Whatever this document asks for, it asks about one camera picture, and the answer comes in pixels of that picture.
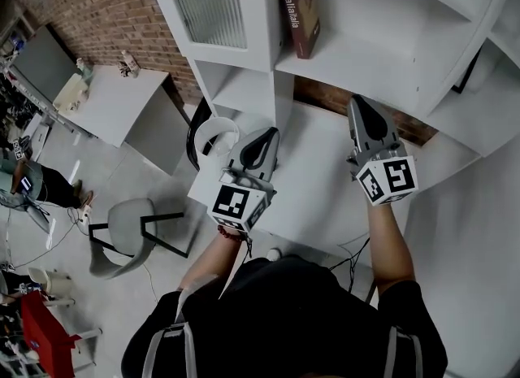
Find grey board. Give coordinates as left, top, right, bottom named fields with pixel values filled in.
left=11, top=24, right=81, bottom=103

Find grey chair with black frame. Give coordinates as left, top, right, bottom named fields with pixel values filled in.
left=88, top=197, right=187, bottom=280

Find red bead bracelet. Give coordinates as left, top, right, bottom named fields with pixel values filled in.
left=216, top=224, right=248, bottom=244

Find cream ceramic ornament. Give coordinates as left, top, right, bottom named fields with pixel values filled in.
left=52, top=75, right=89, bottom=112

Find white shelf unit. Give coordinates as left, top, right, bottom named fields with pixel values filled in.
left=140, top=0, right=520, bottom=158

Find white stool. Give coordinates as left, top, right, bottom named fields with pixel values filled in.
left=28, top=266, right=103, bottom=341

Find pale green figurine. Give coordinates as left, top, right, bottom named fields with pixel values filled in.
left=76, top=57, right=95, bottom=85

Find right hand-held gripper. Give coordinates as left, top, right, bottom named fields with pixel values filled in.
left=345, top=93, right=420, bottom=209

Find black floor cables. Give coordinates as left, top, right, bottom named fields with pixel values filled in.
left=328, top=237, right=377, bottom=301

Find person's left forearm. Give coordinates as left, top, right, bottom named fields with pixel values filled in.
left=178, top=225, right=249, bottom=293

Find ribbed glass cabinet door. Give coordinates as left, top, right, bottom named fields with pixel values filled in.
left=164, top=0, right=249, bottom=50

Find white square table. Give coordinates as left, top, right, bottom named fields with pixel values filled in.
left=52, top=63, right=193, bottom=177

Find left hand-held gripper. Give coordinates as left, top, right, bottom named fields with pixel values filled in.
left=206, top=127, right=282, bottom=234

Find grey harness strap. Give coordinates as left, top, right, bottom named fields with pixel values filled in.
left=383, top=325, right=423, bottom=378
left=141, top=290, right=199, bottom=378

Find person's black shirt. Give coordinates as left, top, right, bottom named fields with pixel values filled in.
left=121, top=256, right=448, bottom=378

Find person's right forearm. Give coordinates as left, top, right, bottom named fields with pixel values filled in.
left=367, top=201, right=419, bottom=308

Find brown book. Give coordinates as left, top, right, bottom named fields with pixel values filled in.
left=276, top=0, right=322, bottom=60

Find white round bin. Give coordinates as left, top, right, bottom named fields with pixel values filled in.
left=193, top=117, right=241, bottom=159

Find black picture frame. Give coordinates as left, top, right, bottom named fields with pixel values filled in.
left=451, top=49, right=483, bottom=95

